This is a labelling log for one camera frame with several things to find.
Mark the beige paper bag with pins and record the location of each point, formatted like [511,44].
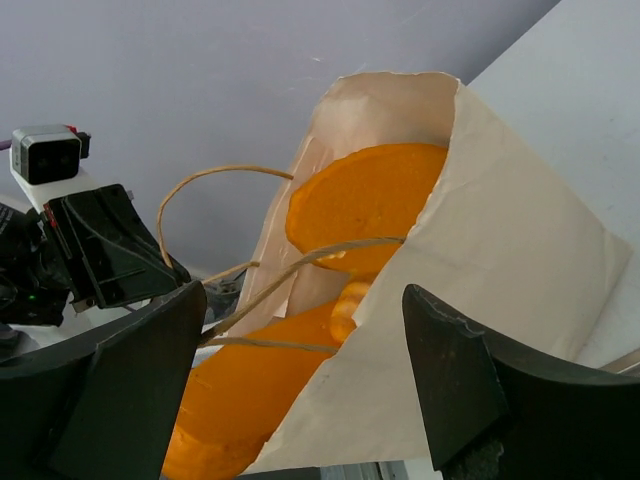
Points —
[501,238]

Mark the round smooth bun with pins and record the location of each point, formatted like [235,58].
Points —
[378,191]

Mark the small croissant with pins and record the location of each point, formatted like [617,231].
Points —
[341,322]

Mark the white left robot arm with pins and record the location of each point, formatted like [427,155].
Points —
[33,291]

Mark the long scored baguette loaf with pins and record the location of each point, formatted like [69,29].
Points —
[233,403]

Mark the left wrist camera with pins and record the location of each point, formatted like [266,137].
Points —
[45,162]

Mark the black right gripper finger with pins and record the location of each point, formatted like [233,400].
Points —
[494,408]

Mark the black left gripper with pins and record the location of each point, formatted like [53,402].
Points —
[102,405]

